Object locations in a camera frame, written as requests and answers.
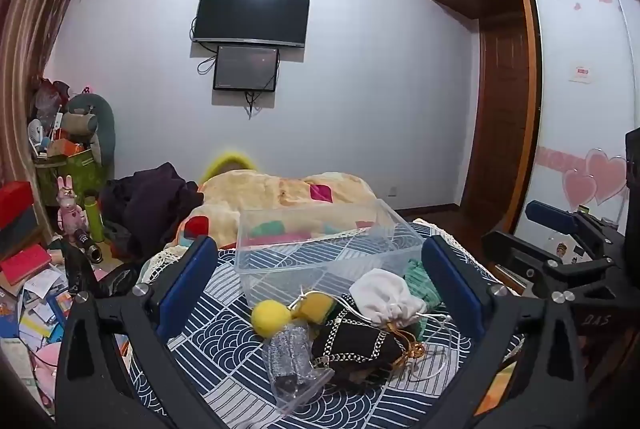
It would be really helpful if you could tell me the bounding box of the small white fan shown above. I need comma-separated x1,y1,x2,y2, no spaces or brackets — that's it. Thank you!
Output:
27,119,52,156

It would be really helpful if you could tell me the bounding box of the black flashlight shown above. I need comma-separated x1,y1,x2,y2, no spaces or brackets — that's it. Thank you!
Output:
75,231,104,266

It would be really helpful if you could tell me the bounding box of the white drawstring pouch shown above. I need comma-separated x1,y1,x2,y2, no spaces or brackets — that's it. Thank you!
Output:
348,269,429,326

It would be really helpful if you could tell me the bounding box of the yellow foam ball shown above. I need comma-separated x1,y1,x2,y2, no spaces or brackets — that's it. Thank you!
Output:
251,300,292,339

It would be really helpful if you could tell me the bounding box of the yellow fuzzy item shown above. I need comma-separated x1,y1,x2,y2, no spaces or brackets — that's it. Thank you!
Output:
202,150,259,185

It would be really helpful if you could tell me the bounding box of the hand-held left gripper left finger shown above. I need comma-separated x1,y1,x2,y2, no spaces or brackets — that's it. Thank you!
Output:
52,235,222,429

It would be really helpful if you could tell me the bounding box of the green cardboard box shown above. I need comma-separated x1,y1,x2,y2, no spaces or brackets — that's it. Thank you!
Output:
36,148,109,210

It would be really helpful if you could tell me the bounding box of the wall-mounted black television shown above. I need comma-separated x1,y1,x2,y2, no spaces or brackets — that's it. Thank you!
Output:
192,0,312,49

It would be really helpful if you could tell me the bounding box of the white wardrobe door with hearts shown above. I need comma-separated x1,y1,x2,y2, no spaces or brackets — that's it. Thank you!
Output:
520,0,640,255

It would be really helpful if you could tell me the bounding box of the red box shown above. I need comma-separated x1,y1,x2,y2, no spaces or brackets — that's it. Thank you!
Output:
0,180,37,231

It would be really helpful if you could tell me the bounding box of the dark purple clothes heap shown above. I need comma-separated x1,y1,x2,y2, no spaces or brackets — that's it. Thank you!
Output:
99,162,205,261

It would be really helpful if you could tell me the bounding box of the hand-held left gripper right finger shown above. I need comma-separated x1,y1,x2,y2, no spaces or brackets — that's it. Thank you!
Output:
421,235,591,429

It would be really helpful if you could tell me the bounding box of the beige patchwork blanket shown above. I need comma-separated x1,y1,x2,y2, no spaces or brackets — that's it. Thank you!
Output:
171,171,382,251

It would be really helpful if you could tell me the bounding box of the green knitted cloth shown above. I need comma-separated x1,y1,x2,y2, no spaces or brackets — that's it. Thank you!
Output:
402,258,447,342

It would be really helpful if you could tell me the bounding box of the small black wall monitor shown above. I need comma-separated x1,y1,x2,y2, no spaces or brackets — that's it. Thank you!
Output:
213,44,280,92

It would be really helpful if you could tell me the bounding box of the striped brown curtain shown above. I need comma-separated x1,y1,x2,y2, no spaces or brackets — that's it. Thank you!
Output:
0,0,100,190

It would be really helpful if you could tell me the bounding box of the clear plastic storage box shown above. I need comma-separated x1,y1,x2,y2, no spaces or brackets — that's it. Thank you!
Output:
234,196,426,310

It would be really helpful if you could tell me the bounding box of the black plastic bag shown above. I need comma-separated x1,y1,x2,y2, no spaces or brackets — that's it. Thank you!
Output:
94,263,142,301

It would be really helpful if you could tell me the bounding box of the yellow sponge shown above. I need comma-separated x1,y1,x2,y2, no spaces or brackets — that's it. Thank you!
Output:
291,290,342,326

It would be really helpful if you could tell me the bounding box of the black monitor cable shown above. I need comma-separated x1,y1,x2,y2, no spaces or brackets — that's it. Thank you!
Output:
243,90,263,121

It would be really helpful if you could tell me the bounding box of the red book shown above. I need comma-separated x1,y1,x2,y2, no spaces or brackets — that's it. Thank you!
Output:
0,243,54,286

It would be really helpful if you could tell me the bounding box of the black pouch with gold chains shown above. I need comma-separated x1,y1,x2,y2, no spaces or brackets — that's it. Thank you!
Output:
311,304,426,376

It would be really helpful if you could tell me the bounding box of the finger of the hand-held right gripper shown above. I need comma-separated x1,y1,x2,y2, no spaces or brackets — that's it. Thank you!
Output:
481,230,618,302
525,200,623,257

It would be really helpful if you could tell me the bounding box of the green cylinder bottle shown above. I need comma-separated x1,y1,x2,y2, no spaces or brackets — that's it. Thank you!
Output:
82,195,105,243

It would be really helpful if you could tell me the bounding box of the blue wave-patterned bed sheet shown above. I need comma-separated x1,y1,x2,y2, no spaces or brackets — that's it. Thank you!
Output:
126,221,526,429

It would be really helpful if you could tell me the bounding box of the brown wooden door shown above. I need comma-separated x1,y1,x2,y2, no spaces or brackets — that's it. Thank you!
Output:
461,16,534,230

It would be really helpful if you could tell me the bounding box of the clear bag with silver glitter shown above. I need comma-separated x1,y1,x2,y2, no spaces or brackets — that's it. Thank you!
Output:
262,319,336,417

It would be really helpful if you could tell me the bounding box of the grey green plush toy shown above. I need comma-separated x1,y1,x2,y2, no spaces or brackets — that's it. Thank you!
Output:
62,93,117,167

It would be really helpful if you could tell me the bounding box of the pile of papers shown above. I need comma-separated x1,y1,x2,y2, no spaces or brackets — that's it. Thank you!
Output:
0,268,72,352

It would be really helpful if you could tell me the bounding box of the pink rabbit figurine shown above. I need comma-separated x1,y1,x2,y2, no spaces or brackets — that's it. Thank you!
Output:
56,176,89,236

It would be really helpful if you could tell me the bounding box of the pink cloth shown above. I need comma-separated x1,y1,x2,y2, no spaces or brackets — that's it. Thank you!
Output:
27,341,65,412

